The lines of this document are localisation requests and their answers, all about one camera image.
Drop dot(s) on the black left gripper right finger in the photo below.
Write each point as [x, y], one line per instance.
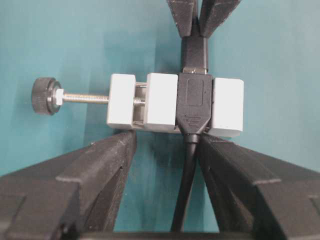
[254, 193]

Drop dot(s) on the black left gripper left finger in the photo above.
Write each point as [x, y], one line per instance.
[77, 192]

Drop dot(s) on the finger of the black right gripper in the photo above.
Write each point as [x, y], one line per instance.
[213, 13]
[182, 12]

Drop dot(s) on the white vise clamp with screw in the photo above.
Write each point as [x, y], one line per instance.
[186, 103]

